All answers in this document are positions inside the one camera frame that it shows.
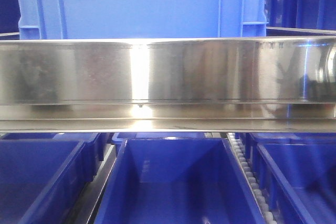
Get steel divider rail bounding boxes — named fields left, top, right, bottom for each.
left=64, top=145, right=116, bottom=223

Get dark blue bin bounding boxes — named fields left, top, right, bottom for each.
left=0, top=0, right=20, bottom=34
left=110, top=132, right=206, bottom=152
left=95, top=138, right=265, bottom=223
left=265, top=0, right=335, bottom=30
left=1, top=132, right=111, bottom=183
left=1, top=140, right=86, bottom=223
left=254, top=143, right=335, bottom=223

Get dark blue upper left bin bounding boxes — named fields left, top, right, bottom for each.
left=0, top=0, right=20, bottom=34

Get stainless steel shelf rail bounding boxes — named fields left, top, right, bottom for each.
left=1, top=36, right=335, bottom=132

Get dark blue right lower bin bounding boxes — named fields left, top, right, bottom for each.
left=254, top=143, right=335, bottom=223

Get dark blue left lower bin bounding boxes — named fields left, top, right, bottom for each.
left=1, top=140, right=86, bottom=223

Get light blue upper crate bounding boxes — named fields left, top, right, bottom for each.
left=18, top=0, right=267, bottom=39

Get white roller track strip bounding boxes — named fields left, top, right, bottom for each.
left=226, top=133, right=277, bottom=223

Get dark blue centre lower bin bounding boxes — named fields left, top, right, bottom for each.
left=95, top=138, right=265, bottom=223

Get dark blue rear centre bin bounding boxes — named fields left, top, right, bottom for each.
left=110, top=132, right=206, bottom=152

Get dark blue upper right bin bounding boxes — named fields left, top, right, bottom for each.
left=265, top=0, right=335, bottom=30

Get dark blue rear left bin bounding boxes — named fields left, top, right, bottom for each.
left=1, top=132, right=111, bottom=183

